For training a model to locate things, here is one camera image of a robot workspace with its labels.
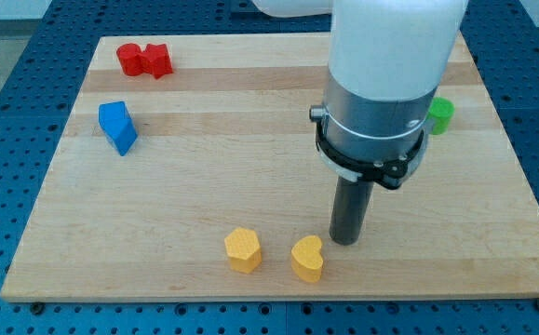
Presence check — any red cylinder block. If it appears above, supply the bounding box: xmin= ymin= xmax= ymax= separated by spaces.
xmin=116 ymin=43 xmax=144 ymax=76

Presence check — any silver flange with black clamp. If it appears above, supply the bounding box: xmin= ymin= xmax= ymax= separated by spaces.
xmin=309 ymin=74 xmax=436 ymax=190

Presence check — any green cylinder block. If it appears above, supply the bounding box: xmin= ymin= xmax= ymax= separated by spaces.
xmin=428 ymin=97 xmax=455 ymax=135

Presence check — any yellow hexagon block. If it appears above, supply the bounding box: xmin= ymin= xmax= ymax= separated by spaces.
xmin=224 ymin=227 xmax=263 ymax=274

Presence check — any red star block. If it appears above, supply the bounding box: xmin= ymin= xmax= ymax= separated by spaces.
xmin=139 ymin=44 xmax=173 ymax=79

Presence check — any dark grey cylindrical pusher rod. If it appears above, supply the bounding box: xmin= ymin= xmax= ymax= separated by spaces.
xmin=329 ymin=177 xmax=374 ymax=246

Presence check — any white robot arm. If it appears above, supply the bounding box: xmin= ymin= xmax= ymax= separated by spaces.
xmin=253 ymin=0 xmax=468 ymax=246

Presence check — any blue pentagon block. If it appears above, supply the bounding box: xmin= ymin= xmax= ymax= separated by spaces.
xmin=98 ymin=101 xmax=138 ymax=156

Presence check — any light wooden board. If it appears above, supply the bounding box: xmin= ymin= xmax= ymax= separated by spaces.
xmin=0 ymin=33 xmax=539 ymax=302

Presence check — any yellow heart block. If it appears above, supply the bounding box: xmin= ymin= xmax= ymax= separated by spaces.
xmin=290 ymin=235 xmax=324 ymax=283

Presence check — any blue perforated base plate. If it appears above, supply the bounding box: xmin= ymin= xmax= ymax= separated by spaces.
xmin=0 ymin=0 xmax=539 ymax=334

